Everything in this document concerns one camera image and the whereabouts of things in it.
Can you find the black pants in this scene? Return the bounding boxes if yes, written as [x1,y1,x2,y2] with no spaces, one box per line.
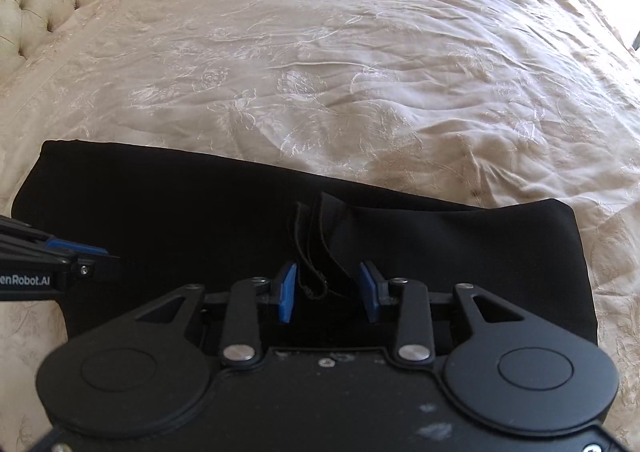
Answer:
[11,141,598,348]

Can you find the beige embroidered bedspread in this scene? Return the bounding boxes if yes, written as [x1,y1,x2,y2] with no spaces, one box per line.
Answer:
[1,0,639,448]

